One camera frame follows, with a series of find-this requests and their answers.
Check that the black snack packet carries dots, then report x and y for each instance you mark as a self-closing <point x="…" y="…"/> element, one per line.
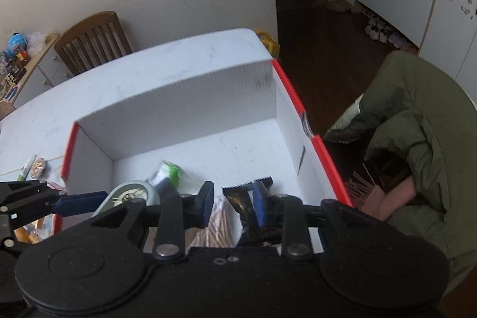
<point x="238" y="200"/>

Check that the crumpled clear plastic bag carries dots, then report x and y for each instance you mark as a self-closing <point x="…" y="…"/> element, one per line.
<point x="36" y="41"/>

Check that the blue round toy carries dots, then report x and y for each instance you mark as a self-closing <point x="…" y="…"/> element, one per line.
<point x="16" y="42"/>

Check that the brown stick snack packet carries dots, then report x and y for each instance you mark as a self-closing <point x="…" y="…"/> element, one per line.
<point x="220" y="228"/>

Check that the white cabinet with stickers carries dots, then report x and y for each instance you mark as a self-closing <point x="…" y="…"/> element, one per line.
<point x="454" y="16"/>

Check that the white storage box red rim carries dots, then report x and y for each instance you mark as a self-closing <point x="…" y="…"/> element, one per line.
<point x="186" y="109"/>

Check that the yellow bag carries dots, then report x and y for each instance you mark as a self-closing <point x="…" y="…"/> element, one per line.
<point x="269" y="42"/>

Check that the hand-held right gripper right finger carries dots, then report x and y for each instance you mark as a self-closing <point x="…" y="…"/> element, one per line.
<point x="261" y="208"/>

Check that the grey tape roll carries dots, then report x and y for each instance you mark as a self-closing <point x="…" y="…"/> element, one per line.
<point x="126" y="193"/>

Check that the row of white shoes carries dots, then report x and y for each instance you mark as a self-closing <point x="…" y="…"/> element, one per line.
<point x="387" y="33"/>

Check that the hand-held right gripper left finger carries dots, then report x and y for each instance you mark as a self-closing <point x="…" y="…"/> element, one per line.
<point x="206" y="206"/>

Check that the bunny face plush toy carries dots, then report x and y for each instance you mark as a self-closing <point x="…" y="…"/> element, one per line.
<point x="38" y="168"/>

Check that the white and green tube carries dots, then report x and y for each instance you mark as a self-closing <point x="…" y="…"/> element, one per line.
<point x="26" y="168"/>

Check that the bundle of thin wooden sticks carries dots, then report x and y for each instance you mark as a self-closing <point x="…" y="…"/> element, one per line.
<point x="358" y="187"/>

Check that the white sideboard wooden top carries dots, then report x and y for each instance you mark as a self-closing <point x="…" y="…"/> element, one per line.
<point x="44" y="72"/>

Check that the pale cushion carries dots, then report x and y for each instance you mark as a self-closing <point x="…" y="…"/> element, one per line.
<point x="344" y="126"/>

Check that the brown wooden slatted chair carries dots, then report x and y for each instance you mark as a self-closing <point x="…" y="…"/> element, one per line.
<point x="93" y="23"/>

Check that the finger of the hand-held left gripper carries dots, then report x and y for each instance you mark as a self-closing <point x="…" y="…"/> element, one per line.
<point x="80" y="203"/>

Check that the green and white packet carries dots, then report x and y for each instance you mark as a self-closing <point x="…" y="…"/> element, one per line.
<point x="169" y="171"/>

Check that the clear plastic packet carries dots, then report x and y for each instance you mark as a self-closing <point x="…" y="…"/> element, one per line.
<point x="39" y="228"/>

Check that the pile of small toys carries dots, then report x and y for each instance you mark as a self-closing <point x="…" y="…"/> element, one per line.
<point x="11" y="76"/>

